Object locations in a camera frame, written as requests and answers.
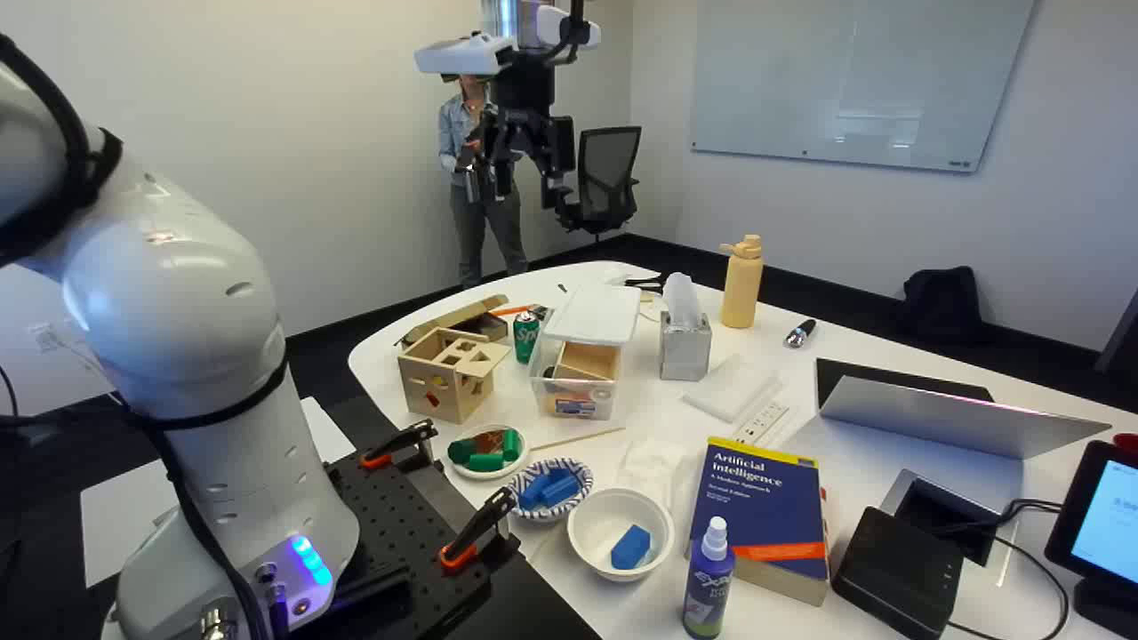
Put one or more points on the blue box book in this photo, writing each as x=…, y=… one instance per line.
x=772, y=512

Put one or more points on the black tablet screen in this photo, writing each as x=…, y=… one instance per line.
x=1098, y=528

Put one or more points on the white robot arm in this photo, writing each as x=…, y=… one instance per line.
x=181, y=315

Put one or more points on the green soda can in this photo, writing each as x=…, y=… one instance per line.
x=524, y=334

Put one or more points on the silver laptop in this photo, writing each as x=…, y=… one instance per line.
x=875, y=423

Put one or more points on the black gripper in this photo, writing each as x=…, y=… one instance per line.
x=520, y=93

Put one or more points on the black orange clamp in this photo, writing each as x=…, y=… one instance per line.
x=418, y=440
x=479, y=530

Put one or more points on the black backpack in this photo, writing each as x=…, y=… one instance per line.
x=940, y=306

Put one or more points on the black office chair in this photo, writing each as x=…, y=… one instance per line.
x=606, y=180

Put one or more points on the blue patterned bowl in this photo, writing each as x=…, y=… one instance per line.
x=549, y=492

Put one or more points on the white plate with green item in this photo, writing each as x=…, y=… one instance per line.
x=488, y=453

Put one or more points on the tan yellow bottle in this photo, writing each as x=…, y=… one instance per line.
x=742, y=283

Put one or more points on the front black orange clamp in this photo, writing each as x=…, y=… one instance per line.
x=479, y=530

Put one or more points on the blue spray bottle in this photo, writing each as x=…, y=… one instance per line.
x=709, y=582

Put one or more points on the black power box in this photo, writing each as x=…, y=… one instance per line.
x=902, y=573

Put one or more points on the black marker pen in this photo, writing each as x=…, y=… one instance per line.
x=801, y=334

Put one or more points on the white bowl with blue block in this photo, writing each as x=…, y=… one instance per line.
x=620, y=536

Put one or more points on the standing person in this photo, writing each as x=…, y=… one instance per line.
x=475, y=205

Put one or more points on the wall whiteboard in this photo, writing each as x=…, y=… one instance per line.
x=875, y=82

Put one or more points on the white napkin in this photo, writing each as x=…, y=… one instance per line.
x=731, y=389

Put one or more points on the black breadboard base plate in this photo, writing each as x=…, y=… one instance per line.
x=400, y=590

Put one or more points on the rear black orange clamp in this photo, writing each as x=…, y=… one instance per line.
x=418, y=440

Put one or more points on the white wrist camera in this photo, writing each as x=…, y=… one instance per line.
x=467, y=53

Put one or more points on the wooden shape sorter box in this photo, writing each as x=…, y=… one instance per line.
x=450, y=373

